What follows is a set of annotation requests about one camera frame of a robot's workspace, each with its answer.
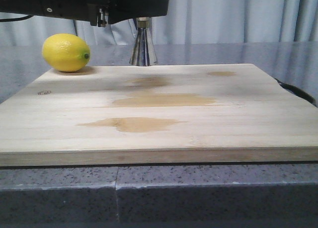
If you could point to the yellow lemon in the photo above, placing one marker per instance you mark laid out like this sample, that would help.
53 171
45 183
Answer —
66 52

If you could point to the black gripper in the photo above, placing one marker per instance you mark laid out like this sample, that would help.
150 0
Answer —
96 12

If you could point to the wooden cutting board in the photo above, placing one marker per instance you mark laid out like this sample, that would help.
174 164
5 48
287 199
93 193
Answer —
159 114

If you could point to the black board handle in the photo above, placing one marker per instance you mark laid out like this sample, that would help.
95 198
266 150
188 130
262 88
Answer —
297 92

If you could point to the steel double jigger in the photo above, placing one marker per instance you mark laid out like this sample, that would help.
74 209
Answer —
143 54

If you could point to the grey curtain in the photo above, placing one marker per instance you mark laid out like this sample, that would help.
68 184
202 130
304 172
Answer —
187 22

